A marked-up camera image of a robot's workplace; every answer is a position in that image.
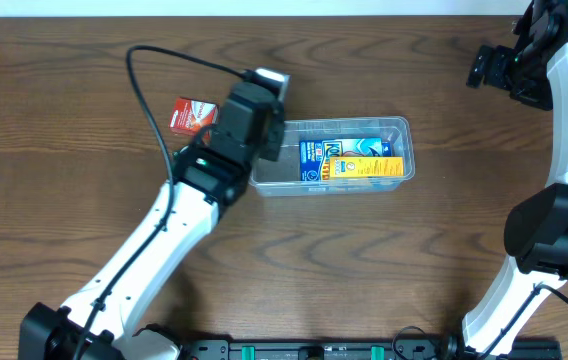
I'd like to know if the blue Kool Fever box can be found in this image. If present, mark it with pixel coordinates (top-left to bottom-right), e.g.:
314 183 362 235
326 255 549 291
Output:
299 137 392 181

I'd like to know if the yellow medicine box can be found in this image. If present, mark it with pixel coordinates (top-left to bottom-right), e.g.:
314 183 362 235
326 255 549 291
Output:
327 157 405 179

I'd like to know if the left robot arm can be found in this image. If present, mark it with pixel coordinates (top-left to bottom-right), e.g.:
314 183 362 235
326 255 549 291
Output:
18 69 289 359

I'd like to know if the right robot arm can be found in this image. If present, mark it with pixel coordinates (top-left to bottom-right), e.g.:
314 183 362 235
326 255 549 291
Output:
438 0 568 359

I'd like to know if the clear plastic container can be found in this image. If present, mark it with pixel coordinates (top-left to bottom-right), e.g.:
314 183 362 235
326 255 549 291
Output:
250 116 415 197

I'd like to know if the red medicine box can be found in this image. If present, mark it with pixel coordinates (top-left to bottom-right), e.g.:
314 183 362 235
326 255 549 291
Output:
169 97 219 135

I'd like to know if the green round-logo box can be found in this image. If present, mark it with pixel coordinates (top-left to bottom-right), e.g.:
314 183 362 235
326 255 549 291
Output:
172 145 188 161

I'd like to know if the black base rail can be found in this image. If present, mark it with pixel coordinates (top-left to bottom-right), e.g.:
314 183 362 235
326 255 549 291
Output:
178 338 564 360

